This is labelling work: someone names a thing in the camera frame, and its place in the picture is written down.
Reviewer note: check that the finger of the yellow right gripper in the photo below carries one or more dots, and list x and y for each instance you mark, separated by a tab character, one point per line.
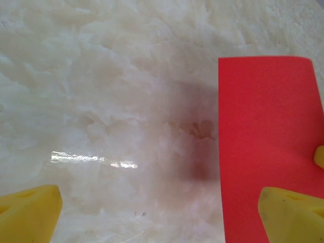
320	157

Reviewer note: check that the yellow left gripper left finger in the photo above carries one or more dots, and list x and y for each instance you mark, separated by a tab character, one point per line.
27	215

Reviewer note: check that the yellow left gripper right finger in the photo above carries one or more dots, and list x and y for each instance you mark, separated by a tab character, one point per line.
291	220

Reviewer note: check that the red paper sheet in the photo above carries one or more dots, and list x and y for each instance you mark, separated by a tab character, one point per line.
265	114

